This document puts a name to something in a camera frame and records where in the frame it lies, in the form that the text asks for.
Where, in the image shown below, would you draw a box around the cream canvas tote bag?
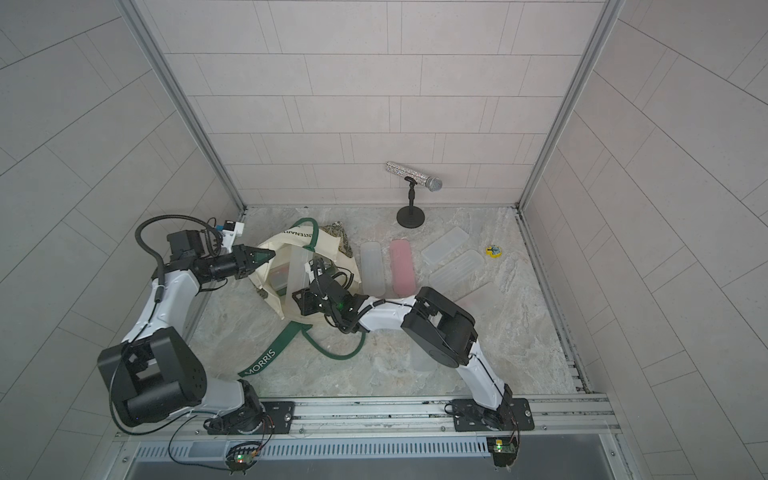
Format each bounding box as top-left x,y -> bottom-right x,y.
238,217 -> 366,378

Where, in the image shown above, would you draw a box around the clear rounded pencil case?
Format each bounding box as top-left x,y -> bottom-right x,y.
360,242 -> 386,298

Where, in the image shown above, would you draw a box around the pink translucent pencil case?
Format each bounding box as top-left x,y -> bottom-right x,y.
389,239 -> 416,297

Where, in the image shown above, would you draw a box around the clear translucent pencil case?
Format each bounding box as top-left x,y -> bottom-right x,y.
421,227 -> 469,265

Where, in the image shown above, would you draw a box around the ribbed clear pencil case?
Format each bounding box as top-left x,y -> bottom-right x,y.
429,251 -> 484,292
410,343 -> 440,372

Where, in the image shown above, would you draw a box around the frosted case with pink mark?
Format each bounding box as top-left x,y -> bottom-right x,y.
457,283 -> 505,317

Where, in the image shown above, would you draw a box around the clear case with pink item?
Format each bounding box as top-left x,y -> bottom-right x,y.
286,246 -> 312,300

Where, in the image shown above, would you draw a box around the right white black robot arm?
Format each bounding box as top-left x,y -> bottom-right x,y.
292,274 -> 518,431

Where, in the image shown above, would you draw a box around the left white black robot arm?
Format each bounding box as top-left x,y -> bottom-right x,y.
97,223 -> 275,435

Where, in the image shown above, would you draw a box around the black microphone stand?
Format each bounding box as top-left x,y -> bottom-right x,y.
396,176 -> 425,229

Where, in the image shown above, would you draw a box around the silver glitter microphone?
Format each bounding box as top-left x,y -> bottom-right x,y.
385,161 -> 443,192

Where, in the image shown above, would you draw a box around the left green circuit board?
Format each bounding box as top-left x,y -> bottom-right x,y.
225,441 -> 262,474

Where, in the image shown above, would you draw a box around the green circuit board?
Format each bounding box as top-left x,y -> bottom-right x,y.
225,441 -> 262,474
486,436 -> 520,468

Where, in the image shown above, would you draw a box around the small yellow toy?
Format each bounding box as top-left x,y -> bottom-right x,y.
485,245 -> 503,258

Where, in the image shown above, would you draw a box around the right green circuit board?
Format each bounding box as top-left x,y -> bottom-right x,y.
486,436 -> 520,468

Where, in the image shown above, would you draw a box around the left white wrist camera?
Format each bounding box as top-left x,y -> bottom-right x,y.
216,221 -> 245,253

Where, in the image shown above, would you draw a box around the black cable hose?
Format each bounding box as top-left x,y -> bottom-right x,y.
134,214 -> 224,283

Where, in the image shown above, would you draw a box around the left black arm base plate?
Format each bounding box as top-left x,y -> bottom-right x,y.
203,401 -> 296,435

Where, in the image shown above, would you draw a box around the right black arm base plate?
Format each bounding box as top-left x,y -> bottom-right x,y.
444,398 -> 535,432

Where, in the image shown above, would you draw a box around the aluminium mounting rail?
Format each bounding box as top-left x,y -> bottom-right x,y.
113,392 -> 619,444

